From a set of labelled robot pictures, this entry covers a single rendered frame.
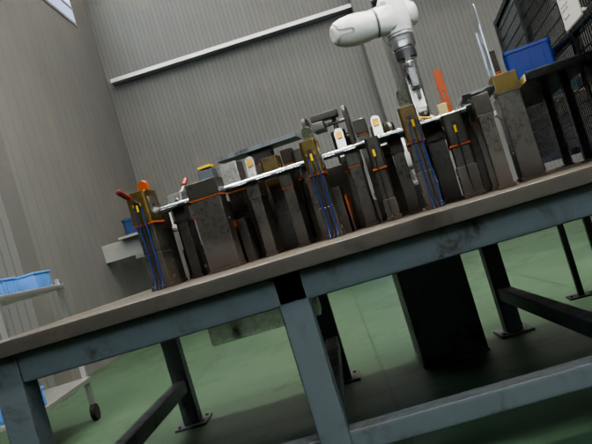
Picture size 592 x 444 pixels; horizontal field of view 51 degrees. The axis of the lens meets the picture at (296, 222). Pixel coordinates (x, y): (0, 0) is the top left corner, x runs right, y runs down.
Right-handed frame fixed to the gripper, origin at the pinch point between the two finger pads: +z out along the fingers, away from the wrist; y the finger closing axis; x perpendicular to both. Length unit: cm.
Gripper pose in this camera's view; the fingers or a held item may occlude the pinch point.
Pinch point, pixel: (420, 102)
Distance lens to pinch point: 235.1
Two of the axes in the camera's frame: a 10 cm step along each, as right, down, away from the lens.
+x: 9.4, -2.9, -2.0
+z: 2.9, 9.6, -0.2
